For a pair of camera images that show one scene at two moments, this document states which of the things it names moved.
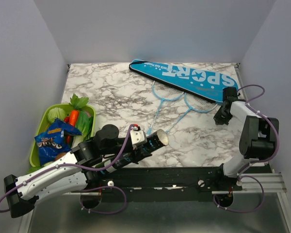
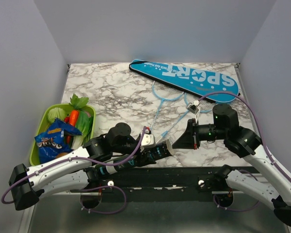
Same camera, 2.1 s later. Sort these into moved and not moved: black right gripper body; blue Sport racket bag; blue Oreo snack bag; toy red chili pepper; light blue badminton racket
Moved: black right gripper body
Not moved: toy red chili pepper; blue Sport racket bag; blue Oreo snack bag; light blue badminton racket
